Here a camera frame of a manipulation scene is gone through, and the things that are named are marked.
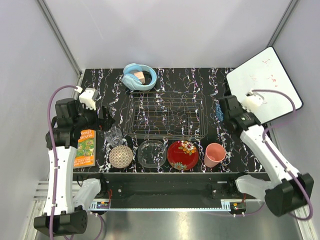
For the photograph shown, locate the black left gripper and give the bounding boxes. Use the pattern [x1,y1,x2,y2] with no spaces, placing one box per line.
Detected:
[73,100,115,131]

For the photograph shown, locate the blue and red patterned bowl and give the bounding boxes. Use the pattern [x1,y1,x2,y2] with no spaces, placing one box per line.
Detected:
[215,103,224,122]

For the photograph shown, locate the brown patterned bowl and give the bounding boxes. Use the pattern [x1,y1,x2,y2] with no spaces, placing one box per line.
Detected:
[109,145,133,169]

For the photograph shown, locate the red floral plate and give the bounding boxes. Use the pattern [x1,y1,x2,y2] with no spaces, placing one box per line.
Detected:
[167,140,199,171]

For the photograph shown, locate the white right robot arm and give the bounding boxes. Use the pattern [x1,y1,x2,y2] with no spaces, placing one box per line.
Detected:
[219,95,314,220]

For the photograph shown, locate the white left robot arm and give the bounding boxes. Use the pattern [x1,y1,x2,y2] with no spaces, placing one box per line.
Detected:
[33,98,115,239]

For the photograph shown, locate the clear drinking glass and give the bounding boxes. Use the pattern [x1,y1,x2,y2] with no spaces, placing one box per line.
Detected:
[105,126,123,148]

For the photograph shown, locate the orange children's book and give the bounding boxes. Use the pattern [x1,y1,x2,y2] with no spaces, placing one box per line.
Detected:
[73,129,96,169]

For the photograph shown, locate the pink plastic cup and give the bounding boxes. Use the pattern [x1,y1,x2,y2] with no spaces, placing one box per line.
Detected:
[204,143,226,168]

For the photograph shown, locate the white whiteboard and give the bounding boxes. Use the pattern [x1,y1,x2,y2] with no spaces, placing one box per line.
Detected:
[226,47,304,124]

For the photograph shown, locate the light blue headphones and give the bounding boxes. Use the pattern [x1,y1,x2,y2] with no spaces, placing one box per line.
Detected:
[121,63,157,91]

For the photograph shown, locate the pink wooden cube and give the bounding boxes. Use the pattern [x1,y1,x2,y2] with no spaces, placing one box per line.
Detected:
[133,71,146,85]

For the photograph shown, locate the clear glass plate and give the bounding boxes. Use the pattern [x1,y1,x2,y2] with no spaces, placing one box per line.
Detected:
[137,140,167,169]

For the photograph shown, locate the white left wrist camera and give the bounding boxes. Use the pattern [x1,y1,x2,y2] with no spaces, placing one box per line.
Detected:
[79,88,98,111]

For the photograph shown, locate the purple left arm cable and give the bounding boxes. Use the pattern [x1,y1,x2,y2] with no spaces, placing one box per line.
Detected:
[47,84,107,238]

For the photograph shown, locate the metal wire dish rack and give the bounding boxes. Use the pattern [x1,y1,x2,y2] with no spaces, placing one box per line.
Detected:
[124,91,208,141]

